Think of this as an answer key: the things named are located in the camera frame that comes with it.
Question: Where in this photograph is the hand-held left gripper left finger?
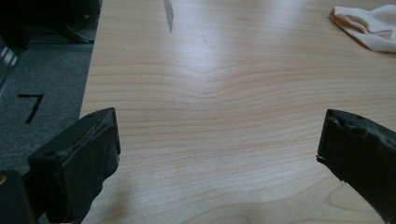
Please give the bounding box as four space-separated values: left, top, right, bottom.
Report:
23 106 121 224

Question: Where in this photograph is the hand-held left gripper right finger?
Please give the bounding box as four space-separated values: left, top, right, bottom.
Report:
316 108 396 224

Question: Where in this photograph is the cream cloth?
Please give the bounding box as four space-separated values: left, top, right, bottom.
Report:
329 4 396 54

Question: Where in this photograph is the dark equipment base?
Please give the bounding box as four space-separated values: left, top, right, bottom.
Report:
0 0 103 50

